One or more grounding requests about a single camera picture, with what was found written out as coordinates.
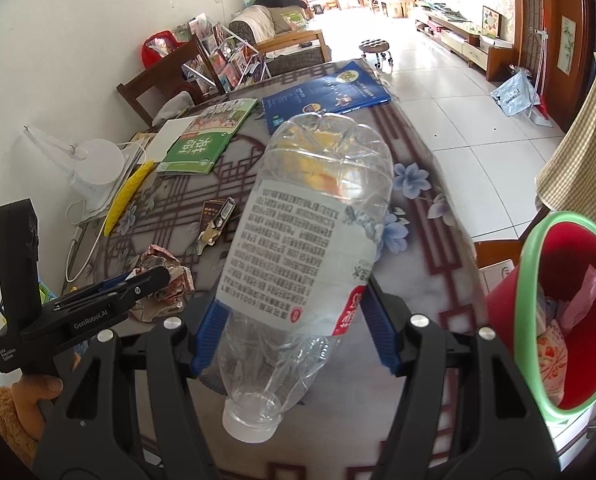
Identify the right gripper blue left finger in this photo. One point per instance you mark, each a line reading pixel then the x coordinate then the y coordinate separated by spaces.
pixel 207 337

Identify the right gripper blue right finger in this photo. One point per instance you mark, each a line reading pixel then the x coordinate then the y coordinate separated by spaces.
pixel 386 316

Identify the brown chocolate box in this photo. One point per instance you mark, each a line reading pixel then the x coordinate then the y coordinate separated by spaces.
pixel 215 215

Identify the clear plastic bottle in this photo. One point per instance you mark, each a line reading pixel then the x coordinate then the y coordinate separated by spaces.
pixel 298 264

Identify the red green trash bin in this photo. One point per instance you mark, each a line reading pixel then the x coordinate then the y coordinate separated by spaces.
pixel 545 313

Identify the pink Pocky box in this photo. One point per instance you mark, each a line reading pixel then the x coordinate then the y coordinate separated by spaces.
pixel 552 355

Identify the pink plastic wrapper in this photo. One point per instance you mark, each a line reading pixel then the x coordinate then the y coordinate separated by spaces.
pixel 572 312

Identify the left hand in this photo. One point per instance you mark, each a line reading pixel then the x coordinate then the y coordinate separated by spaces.
pixel 27 392

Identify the yellow plastic ruler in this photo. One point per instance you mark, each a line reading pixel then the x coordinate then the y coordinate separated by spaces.
pixel 125 194

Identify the white desk lamp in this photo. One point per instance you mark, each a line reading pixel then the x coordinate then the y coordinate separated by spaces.
pixel 89 166

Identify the green textbook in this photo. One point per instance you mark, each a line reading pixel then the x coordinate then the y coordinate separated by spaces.
pixel 204 140

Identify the white paper sheet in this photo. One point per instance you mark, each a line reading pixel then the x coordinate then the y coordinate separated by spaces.
pixel 168 134

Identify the blue book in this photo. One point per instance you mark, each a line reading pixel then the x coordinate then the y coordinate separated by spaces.
pixel 348 89

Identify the checkered yellow cloth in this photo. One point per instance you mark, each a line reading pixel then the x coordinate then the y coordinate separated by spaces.
pixel 568 180

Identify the dark wooden chair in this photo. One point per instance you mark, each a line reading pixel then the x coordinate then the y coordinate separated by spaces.
pixel 177 71

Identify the magazine rack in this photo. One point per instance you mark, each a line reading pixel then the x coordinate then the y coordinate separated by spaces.
pixel 235 60

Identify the blue plastic bag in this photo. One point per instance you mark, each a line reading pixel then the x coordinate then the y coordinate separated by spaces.
pixel 518 96

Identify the small round wheeled stool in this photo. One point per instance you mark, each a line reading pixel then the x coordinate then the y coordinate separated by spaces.
pixel 379 48

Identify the wooden TV cabinet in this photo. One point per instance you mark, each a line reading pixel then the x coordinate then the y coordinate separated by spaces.
pixel 494 56

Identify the wooden sofa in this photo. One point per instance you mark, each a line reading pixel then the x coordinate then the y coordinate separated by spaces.
pixel 283 35

